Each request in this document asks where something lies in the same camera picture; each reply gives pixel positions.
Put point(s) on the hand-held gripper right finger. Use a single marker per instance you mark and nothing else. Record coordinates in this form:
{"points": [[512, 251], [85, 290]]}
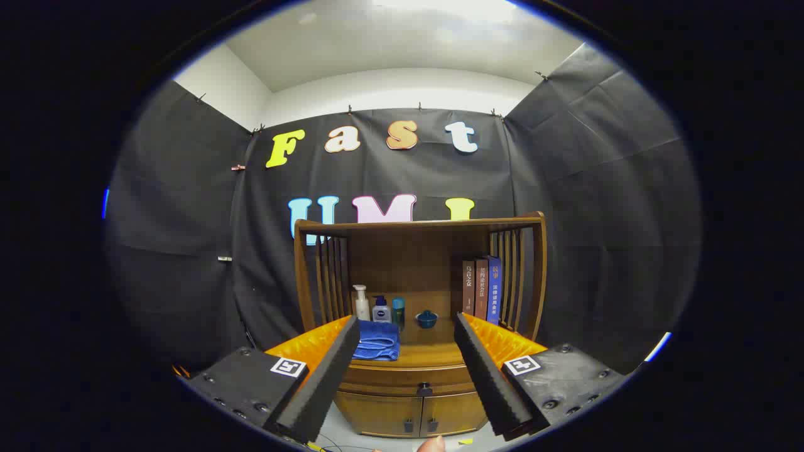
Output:
{"points": [[490, 383]]}

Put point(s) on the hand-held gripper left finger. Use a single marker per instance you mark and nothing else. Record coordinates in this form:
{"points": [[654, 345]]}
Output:
{"points": [[326, 383]]}

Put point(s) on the wooden drawer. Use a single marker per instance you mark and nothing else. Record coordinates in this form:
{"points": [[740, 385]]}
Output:
{"points": [[389, 380]]}

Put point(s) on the wooden cabinet door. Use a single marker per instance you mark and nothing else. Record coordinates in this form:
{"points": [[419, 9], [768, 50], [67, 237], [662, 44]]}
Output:
{"points": [[377, 414], [452, 411]]}

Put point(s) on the wooden countertop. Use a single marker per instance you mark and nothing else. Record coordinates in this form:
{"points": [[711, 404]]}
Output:
{"points": [[427, 351]]}

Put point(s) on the wooden cabinet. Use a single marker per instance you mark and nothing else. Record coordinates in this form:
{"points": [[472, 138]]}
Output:
{"points": [[408, 263]]}

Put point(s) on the blue folded towel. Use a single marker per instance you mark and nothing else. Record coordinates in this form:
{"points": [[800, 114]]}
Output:
{"points": [[377, 342]]}

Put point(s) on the white pump bottle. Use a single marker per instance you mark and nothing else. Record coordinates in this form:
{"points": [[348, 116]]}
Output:
{"points": [[362, 307]]}

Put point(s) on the blue lidded teacup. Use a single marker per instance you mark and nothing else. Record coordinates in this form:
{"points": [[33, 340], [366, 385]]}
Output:
{"points": [[426, 320]]}

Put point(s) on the white bottle with blue cap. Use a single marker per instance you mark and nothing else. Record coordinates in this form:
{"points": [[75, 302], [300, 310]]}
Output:
{"points": [[381, 312]]}

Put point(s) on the blue book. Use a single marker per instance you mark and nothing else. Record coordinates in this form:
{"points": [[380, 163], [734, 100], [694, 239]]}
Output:
{"points": [[494, 292]]}

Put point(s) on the reddish brown book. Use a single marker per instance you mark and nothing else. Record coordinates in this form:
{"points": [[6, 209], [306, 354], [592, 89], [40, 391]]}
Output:
{"points": [[481, 289]]}

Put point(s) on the dark brown book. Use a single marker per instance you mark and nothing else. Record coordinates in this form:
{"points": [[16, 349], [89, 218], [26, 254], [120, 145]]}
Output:
{"points": [[468, 289]]}

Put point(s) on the teal bottle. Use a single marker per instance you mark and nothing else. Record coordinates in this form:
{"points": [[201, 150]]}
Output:
{"points": [[398, 309]]}

